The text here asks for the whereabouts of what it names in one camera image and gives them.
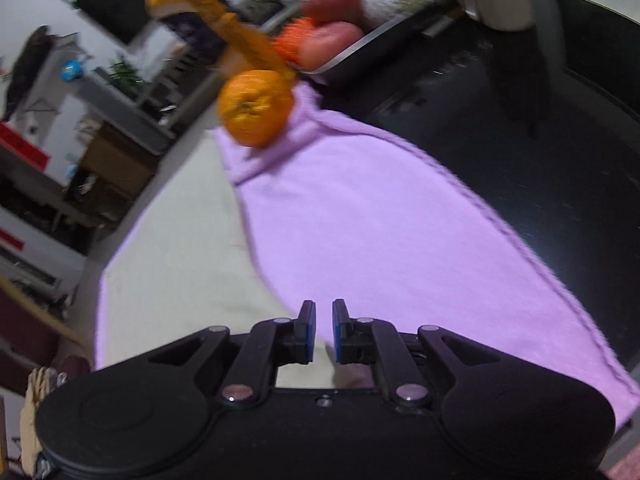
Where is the potted green plant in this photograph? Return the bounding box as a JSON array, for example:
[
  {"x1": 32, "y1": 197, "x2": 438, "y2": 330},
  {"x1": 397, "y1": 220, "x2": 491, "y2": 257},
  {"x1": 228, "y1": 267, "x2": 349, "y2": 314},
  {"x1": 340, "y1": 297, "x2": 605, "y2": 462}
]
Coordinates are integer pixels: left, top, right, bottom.
[{"x1": 107, "y1": 59, "x2": 145, "y2": 92}]

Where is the white foam-netted fruit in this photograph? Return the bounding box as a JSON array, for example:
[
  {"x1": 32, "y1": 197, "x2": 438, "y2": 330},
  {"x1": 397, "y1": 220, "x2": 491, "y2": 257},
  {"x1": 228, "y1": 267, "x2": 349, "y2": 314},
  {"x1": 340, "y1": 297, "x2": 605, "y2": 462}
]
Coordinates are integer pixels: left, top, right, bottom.
[{"x1": 362, "y1": 0, "x2": 436, "y2": 31}]

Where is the maroon chair with wooden frame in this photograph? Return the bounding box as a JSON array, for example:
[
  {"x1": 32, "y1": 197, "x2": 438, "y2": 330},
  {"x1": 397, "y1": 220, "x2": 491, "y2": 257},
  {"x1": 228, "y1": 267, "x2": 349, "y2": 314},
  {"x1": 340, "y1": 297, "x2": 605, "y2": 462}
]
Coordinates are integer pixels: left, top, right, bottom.
[{"x1": 0, "y1": 280, "x2": 92, "y2": 396}]

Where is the wooden cabinet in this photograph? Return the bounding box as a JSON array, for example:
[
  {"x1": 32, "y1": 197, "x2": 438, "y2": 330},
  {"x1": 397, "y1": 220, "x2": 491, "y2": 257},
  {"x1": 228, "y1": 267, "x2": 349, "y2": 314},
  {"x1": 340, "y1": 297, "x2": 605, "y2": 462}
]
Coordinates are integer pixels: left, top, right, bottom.
[{"x1": 65, "y1": 125, "x2": 162, "y2": 213}]

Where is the purple blanket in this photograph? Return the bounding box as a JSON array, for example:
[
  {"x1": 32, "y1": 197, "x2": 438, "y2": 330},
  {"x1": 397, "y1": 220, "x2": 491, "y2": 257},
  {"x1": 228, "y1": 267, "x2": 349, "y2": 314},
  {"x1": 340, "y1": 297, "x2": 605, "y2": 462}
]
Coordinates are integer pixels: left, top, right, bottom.
[{"x1": 95, "y1": 82, "x2": 633, "y2": 431}]

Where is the orange juice bottle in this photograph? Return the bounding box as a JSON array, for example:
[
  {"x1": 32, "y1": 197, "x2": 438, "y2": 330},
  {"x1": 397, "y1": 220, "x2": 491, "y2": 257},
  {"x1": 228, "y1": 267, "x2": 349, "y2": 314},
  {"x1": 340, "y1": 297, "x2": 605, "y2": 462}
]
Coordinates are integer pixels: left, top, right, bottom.
[{"x1": 139, "y1": 0, "x2": 298, "y2": 83}]

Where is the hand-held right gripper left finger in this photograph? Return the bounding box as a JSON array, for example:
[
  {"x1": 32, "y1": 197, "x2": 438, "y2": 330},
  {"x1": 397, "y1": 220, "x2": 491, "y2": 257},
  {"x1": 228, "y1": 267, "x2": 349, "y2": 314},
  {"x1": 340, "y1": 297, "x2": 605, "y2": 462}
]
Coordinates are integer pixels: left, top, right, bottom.
[{"x1": 147, "y1": 301, "x2": 317, "y2": 407}]

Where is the large orange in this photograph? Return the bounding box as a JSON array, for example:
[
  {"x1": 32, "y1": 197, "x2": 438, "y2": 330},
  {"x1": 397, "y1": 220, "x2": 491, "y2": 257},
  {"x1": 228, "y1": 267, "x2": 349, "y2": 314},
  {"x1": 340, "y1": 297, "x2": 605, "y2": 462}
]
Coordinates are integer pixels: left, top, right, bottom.
[{"x1": 218, "y1": 70, "x2": 295, "y2": 148}]

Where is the metal fruit tray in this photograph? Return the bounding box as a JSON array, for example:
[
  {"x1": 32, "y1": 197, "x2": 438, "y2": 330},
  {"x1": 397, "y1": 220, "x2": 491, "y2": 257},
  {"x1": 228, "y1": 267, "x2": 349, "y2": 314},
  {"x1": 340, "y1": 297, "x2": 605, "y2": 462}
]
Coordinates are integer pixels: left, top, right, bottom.
[{"x1": 295, "y1": 0, "x2": 466, "y2": 91}]

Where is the orange foam net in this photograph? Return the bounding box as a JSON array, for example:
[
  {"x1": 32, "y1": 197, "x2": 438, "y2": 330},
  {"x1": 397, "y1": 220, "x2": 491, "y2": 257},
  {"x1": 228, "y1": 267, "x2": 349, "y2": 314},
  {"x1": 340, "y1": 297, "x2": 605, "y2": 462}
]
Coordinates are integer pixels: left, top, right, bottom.
[{"x1": 274, "y1": 17, "x2": 318, "y2": 68}]

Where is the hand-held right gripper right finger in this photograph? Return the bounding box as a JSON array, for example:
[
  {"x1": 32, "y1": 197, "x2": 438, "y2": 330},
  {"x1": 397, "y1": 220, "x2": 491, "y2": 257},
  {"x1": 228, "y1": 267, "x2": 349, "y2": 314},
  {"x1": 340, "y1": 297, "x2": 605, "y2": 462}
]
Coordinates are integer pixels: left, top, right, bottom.
[{"x1": 332, "y1": 299, "x2": 496, "y2": 408}]

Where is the beige sweater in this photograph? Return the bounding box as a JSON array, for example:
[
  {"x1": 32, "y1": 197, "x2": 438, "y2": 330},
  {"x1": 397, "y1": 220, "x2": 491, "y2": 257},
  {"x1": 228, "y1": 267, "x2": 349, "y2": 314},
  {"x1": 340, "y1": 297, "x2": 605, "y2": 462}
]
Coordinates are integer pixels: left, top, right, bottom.
[{"x1": 100, "y1": 132, "x2": 346, "y2": 391}]

